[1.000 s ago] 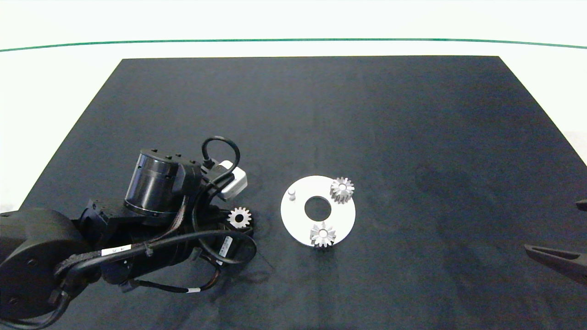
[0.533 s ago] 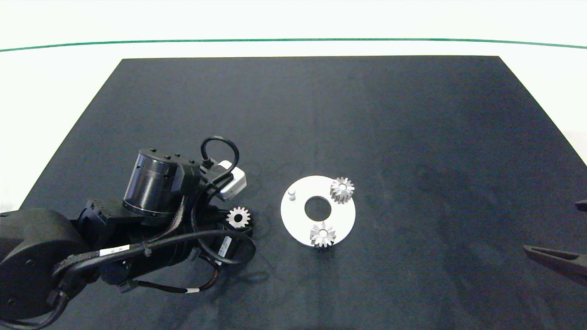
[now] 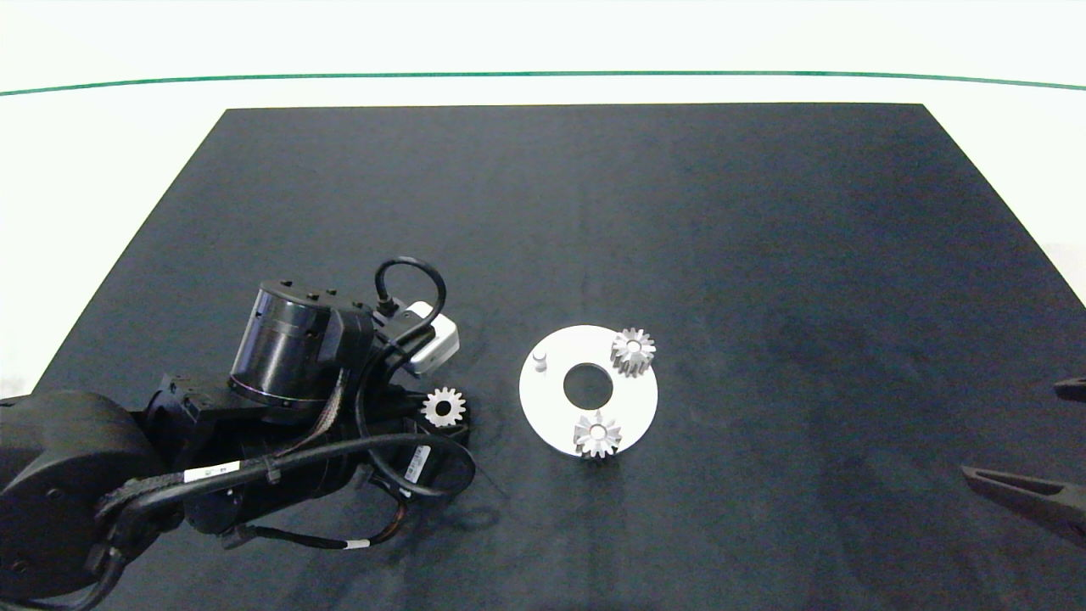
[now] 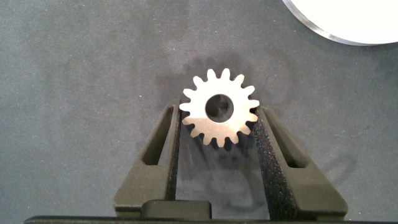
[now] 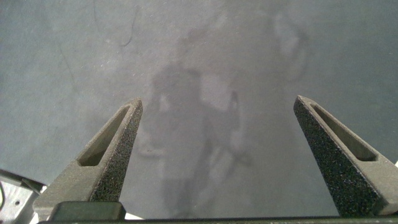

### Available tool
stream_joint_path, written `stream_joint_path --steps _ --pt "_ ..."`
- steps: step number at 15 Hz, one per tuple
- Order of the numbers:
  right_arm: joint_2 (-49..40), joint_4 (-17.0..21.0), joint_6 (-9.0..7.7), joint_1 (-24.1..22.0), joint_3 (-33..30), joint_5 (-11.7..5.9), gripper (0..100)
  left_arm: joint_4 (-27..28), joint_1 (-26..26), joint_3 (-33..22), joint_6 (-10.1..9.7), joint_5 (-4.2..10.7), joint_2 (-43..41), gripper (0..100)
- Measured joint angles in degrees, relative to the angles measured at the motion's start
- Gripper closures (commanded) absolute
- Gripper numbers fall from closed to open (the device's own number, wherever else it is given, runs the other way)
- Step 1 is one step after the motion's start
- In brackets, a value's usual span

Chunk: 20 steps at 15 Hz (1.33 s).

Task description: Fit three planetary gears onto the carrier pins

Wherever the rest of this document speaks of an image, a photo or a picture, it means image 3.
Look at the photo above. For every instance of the small steel planetary gear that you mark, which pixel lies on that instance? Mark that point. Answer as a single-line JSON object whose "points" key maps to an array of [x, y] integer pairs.
{"points": [[610, 436], [455, 410], [644, 349]]}

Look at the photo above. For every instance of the round white plate with pins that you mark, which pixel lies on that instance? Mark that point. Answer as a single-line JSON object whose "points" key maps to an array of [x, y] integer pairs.
{"points": [[551, 407]]}

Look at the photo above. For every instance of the dark rectangular work mat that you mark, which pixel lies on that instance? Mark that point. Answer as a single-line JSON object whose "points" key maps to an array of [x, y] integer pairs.
{"points": [[679, 212]]}

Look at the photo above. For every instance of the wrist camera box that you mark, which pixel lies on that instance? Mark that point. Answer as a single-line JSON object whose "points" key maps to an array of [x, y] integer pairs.
{"points": [[441, 348]]}

